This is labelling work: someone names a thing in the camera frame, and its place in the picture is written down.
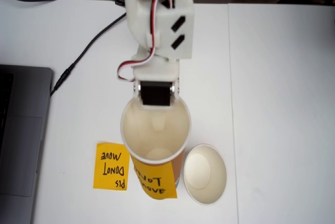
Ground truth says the brown paper cup with note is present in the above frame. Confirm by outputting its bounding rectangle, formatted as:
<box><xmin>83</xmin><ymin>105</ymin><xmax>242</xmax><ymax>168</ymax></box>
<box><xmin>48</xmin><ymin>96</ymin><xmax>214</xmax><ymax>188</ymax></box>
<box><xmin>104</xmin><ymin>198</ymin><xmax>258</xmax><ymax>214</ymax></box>
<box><xmin>120</xmin><ymin>97</ymin><xmax>192</xmax><ymax>191</ymax></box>

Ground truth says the yellow handwritten sticky note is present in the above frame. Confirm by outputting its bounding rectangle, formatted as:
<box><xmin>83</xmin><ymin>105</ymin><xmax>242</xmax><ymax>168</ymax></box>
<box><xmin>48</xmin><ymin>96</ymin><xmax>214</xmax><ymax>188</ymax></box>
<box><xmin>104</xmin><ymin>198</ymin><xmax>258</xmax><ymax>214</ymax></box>
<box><xmin>132</xmin><ymin>161</ymin><xmax>178</xmax><ymax>200</ymax></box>
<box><xmin>93</xmin><ymin>142</ymin><xmax>131</xmax><ymax>191</ymax></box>

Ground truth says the grey laptop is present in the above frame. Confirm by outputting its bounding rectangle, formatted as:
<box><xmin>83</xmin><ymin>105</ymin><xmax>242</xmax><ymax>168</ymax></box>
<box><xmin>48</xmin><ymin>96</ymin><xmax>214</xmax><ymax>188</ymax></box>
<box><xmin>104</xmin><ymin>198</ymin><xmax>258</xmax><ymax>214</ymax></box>
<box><xmin>0</xmin><ymin>64</ymin><xmax>54</xmax><ymax>224</ymax></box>

